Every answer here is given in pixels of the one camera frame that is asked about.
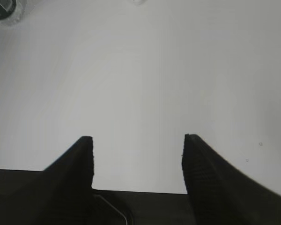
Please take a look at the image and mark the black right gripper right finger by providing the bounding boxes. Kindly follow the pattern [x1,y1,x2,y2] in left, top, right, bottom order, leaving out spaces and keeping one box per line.
[182,134,281,225]

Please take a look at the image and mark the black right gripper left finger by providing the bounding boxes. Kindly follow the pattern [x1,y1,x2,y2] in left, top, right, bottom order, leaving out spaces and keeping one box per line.
[0,136,94,225]

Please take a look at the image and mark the clear Cestbon water bottle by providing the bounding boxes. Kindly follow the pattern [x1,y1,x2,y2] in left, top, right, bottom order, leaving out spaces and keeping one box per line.
[0,0,25,26]

